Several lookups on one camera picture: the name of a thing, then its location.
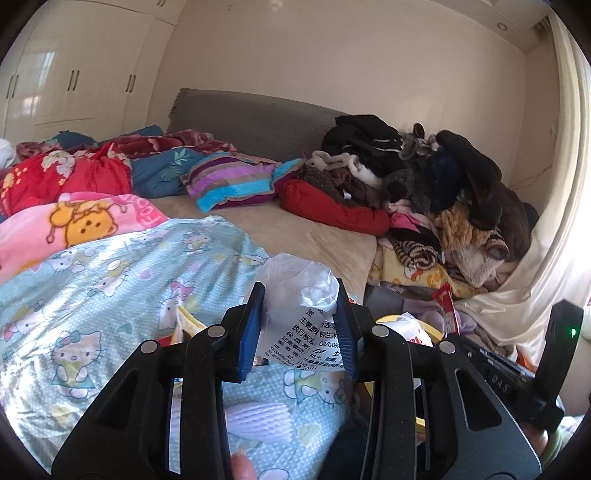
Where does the tiger-print cloth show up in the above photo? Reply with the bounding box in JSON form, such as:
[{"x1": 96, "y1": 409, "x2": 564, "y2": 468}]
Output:
[{"x1": 394, "y1": 237, "x2": 446, "y2": 269}]

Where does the black jacket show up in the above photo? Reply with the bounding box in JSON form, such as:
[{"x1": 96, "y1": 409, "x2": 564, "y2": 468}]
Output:
[{"x1": 322, "y1": 114, "x2": 407, "y2": 176}]

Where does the grey fur garment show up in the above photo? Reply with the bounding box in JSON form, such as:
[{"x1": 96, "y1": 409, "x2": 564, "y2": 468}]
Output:
[{"x1": 383, "y1": 124, "x2": 439, "y2": 213}]

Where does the blue leaf-print quilt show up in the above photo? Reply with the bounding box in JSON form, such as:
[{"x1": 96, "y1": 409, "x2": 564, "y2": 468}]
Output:
[{"x1": 129, "y1": 145, "x2": 208, "y2": 199}]

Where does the dark red floral blanket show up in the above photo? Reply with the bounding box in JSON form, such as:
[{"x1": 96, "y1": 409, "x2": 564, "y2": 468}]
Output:
[{"x1": 111, "y1": 129, "x2": 238, "y2": 155}]

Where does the yellow cartoon blanket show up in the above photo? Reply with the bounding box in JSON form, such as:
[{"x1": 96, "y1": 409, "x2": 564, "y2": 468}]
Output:
[{"x1": 369, "y1": 240, "x2": 502, "y2": 301}]

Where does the yellow-rimmed waste bin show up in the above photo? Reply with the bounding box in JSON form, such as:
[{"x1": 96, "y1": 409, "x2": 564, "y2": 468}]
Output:
[{"x1": 358, "y1": 314, "x2": 446, "y2": 428}]

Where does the grey bed headboard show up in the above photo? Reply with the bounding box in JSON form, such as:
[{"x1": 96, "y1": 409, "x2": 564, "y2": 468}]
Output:
[{"x1": 166, "y1": 89, "x2": 352, "y2": 162}]

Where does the yellow white wrapper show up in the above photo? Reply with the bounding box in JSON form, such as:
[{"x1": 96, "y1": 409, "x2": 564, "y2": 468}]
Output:
[{"x1": 174, "y1": 305, "x2": 208, "y2": 343}]

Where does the striped purple pillow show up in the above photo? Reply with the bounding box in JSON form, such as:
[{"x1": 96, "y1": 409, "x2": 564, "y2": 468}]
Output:
[{"x1": 180, "y1": 152, "x2": 305, "y2": 213}]

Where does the cream curtain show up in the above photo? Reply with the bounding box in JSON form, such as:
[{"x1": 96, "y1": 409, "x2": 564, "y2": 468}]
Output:
[{"x1": 455, "y1": 14, "x2": 591, "y2": 370}]

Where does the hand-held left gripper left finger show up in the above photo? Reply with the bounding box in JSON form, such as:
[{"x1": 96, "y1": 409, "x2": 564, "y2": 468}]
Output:
[{"x1": 51, "y1": 281, "x2": 267, "y2": 480}]

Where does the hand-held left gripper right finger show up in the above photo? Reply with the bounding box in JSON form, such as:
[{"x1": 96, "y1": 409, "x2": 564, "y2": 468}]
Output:
[{"x1": 335, "y1": 278, "x2": 543, "y2": 480}]

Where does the white foam fruit net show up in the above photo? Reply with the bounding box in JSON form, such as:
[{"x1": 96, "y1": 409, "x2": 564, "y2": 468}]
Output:
[{"x1": 225, "y1": 401, "x2": 296, "y2": 445}]

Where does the brown dotted garment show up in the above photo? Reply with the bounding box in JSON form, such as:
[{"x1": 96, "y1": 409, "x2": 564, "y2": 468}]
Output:
[{"x1": 300, "y1": 164, "x2": 384, "y2": 208}]

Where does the pink cloth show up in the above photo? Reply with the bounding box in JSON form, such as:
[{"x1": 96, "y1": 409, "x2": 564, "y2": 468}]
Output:
[{"x1": 390, "y1": 210, "x2": 435, "y2": 232}]

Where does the person's left hand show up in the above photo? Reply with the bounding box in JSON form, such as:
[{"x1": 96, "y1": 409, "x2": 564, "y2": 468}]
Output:
[{"x1": 231, "y1": 452, "x2": 257, "y2": 480}]

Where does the orange fleece garment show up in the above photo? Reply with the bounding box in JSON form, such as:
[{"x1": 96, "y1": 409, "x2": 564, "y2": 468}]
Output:
[{"x1": 434, "y1": 203, "x2": 509, "y2": 259}]

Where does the white knit garment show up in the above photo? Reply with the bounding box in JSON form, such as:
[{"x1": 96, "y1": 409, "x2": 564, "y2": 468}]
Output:
[{"x1": 307, "y1": 150, "x2": 386, "y2": 188}]

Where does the white printed plastic wrapper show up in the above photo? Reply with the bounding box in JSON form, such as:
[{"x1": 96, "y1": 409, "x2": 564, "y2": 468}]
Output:
[{"x1": 252, "y1": 253, "x2": 358, "y2": 370}]

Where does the dark brown plush coat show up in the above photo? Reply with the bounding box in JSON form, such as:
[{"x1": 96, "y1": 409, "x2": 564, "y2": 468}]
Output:
[{"x1": 436, "y1": 130, "x2": 539, "y2": 259}]

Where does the lavender cloth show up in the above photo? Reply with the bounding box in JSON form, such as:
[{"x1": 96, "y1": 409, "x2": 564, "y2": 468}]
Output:
[{"x1": 402, "y1": 298, "x2": 476, "y2": 335}]

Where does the red garment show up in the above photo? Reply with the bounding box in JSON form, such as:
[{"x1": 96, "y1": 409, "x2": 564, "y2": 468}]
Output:
[{"x1": 279, "y1": 179, "x2": 393, "y2": 236}]

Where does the red floral quilt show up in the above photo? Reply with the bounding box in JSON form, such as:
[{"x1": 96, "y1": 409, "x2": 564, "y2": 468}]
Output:
[{"x1": 0, "y1": 141, "x2": 134, "y2": 217}]

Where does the white red-print packet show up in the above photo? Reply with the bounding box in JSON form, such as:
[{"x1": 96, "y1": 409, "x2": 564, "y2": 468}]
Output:
[{"x1": 381, "y1": 313, "x2": 435, "y2": 348}]

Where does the light blue cat-print blanket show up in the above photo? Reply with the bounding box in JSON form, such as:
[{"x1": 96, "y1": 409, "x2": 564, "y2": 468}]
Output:
[{"x1": 0, "y1": 215, "x2": 365, "y2": 480}]

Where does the beige bed sheet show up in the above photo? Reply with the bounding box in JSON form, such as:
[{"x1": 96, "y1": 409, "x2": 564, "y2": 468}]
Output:
[{"x1": 152, "y1": 194, "x2": 377, "y2": 296}]

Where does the dark blue garment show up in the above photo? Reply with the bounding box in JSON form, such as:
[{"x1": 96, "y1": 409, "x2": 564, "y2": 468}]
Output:
[{"x1": 429, "y1": 152, "x2": 472, "y2": 208}]

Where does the white wardrobe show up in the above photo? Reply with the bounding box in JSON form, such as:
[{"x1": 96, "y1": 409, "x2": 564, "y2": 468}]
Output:
[{"x1": 0, "y1": 0, "x2": 185, "y2": 153}]

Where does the red snack packet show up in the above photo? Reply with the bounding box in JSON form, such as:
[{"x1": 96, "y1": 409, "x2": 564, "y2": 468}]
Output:
[{"x1": 434, "y1": 282, "x2": 460, "y2": 337}]

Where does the pink bear-print blanket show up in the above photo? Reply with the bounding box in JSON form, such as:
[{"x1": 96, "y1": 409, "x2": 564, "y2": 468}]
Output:
[{"x1": 0, "y1": 191, "x2": 169, "y2": 284}]

